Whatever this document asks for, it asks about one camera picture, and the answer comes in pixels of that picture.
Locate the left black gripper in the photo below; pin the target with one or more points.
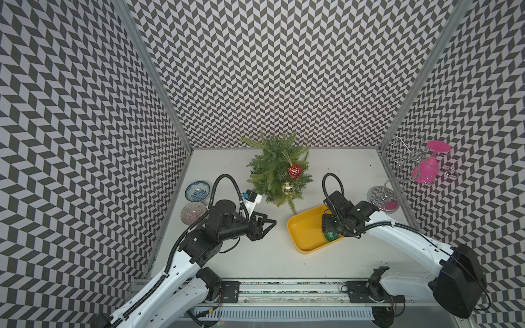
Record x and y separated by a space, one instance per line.
254 234

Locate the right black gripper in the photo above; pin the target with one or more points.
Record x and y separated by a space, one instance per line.
327 225

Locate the green glitter ball ornament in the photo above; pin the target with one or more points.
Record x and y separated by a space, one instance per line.
331 236

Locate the gold shiny ball ornament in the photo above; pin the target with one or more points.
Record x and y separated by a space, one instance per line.
287 188

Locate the red faceted ball ornament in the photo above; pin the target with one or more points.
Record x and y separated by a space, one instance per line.
295 171

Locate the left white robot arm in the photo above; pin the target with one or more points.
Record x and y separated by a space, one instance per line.
186 280

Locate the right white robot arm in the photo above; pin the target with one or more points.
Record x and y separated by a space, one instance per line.
454 277

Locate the small green christmas tree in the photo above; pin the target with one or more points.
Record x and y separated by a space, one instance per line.
268 170

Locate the yellow plastic tray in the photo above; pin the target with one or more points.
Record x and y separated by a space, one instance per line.
306 233

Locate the pink striped bowl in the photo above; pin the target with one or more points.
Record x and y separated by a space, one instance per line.
192 212

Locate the blue patterned bowl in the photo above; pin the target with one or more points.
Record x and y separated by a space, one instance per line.
197 191

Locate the pink plastic wine glass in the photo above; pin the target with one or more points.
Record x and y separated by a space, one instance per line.
428 165

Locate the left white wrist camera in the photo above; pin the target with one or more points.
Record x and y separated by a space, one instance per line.
250 200

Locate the left black mount plate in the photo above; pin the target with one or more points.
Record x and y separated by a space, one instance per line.
224 292

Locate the black mount plate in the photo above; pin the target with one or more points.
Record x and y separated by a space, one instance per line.
373 293
224 292

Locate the right black mount plate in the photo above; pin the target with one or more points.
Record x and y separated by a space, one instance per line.
373 293

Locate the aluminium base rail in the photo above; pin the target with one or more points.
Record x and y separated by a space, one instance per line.
301 300

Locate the wire glass rack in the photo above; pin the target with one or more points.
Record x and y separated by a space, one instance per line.
412 155

